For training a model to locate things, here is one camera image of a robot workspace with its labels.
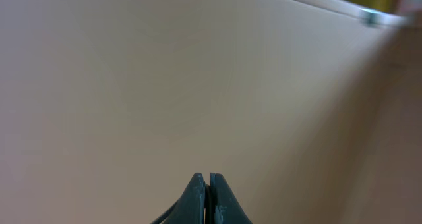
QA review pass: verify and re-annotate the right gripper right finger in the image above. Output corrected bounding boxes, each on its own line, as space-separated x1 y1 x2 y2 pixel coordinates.
209 173 252 224

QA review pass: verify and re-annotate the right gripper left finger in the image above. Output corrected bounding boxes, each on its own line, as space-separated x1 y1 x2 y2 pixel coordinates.
162 173 205 224

